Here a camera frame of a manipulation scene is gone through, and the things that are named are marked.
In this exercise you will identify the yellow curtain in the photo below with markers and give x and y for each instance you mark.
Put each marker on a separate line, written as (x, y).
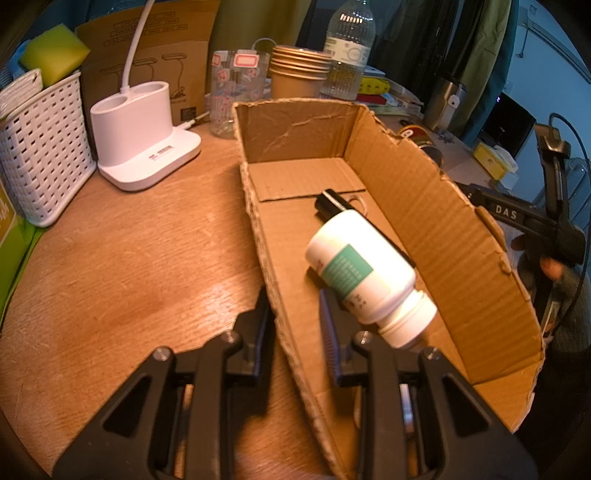
(489, 46)

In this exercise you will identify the yellow wet wipe packet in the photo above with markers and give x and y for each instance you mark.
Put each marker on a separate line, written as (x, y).
(371, 85)

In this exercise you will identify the stickered clear glass cup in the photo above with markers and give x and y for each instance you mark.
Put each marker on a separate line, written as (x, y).
(231, 92)

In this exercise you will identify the white pill bottle green label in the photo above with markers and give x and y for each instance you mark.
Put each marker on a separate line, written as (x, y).
(360, 272)

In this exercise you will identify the yellow white tissue box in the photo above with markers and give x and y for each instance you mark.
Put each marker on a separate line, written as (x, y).
(489, 159)

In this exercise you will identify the yellow green sponge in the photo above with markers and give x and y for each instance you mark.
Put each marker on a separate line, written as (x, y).
(55, 53)

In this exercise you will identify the black computer monitor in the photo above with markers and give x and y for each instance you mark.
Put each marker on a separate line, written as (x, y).
(508, 124)

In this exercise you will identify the stainless steel tumbler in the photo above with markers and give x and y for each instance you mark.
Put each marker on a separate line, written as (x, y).
(438, 106)

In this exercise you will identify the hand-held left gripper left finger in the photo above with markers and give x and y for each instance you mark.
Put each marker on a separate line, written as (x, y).
(258, 350)

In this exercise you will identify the green cardboard box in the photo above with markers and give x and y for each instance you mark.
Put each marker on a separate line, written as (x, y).
(14, 240)

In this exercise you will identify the red book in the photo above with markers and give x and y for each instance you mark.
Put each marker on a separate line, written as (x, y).
(369, 99)

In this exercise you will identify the white desk lamp base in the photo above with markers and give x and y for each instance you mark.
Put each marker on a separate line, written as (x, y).
(138, 134)

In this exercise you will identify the stack of brown paper cups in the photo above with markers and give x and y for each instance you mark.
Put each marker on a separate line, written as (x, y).
(295, 83)

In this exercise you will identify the person's right hand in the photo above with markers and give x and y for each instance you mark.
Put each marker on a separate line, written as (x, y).
(550, 268)

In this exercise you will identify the white woven plastic basket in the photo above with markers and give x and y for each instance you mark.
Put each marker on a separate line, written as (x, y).
(46, 152)

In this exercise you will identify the blue cloth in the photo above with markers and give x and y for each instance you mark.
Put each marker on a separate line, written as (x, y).
(16, 64)

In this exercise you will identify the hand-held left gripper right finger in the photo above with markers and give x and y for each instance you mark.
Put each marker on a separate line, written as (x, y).
(331, 346)

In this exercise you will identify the red tin can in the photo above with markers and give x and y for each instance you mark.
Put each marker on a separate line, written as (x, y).
(420, 136)

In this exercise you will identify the metal keys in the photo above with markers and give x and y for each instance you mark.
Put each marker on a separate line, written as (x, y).
(445, 137)

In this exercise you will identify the grey ribbed object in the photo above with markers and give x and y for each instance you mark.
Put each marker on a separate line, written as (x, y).
(579, 175)

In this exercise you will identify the brown cardboard lamp packaging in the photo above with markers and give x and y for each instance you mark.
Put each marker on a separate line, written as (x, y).
(184, 60)

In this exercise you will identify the clear plastic water bottle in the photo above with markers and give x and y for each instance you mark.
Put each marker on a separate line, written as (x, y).
(346, 55)

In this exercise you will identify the black cylinder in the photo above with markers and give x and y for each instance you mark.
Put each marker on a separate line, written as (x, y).
(330, 201)

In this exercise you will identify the person's right forearm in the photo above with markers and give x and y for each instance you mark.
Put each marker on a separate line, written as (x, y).
(572, 314)

